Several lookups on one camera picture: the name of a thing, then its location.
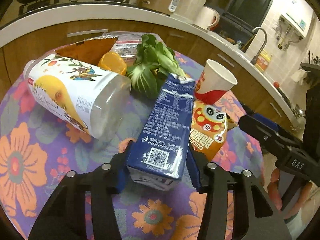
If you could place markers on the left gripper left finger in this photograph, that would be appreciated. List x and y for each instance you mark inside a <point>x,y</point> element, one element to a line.
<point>63,215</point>

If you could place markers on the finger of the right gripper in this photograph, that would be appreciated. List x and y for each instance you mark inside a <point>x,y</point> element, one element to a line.
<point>270,135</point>

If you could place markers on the orange snack bag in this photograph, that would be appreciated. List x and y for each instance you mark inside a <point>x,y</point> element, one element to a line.
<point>209,128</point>

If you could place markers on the blue milk carton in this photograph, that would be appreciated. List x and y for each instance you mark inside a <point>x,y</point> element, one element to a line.
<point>157,159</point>

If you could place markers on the red white paper cup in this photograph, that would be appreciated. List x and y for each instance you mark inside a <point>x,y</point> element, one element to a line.
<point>214,82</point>

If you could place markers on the clear plastic juice bottle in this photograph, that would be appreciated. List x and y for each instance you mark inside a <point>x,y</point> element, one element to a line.
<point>89,98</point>

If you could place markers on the green bok choy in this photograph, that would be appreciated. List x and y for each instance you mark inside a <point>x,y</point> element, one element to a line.
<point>154,62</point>

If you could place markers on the clear printed plastic bag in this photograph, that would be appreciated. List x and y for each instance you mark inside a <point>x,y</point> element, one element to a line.
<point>126,44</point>

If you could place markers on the brown kitchen cabinets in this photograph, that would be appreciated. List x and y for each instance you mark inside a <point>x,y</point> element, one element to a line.
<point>146,54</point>

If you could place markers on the person's right hand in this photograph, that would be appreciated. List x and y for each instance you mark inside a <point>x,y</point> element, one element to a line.
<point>274,194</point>

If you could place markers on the floral tablecloth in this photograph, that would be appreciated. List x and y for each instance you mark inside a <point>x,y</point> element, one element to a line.
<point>38,149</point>

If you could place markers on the yellow detergent bottle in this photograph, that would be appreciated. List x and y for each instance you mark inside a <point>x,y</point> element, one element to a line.
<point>263,61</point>

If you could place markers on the white water heater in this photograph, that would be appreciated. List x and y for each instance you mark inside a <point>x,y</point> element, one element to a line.
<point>299,15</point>

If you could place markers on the dark window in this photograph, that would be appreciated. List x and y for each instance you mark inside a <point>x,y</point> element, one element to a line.
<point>239,17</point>

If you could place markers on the white electric kettle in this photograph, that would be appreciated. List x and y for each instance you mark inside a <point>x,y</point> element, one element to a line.
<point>207,19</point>

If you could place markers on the white countertop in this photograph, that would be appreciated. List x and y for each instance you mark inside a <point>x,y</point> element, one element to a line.
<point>175,25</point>

